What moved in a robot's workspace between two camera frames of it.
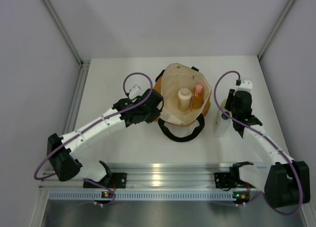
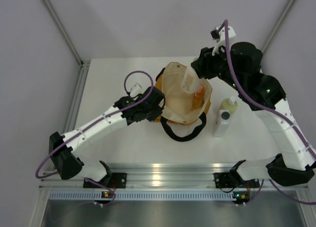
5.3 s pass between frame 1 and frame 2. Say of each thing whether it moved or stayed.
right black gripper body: moved
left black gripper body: stayed
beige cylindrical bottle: moved
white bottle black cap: stayed
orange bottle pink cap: stayed
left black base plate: stayed
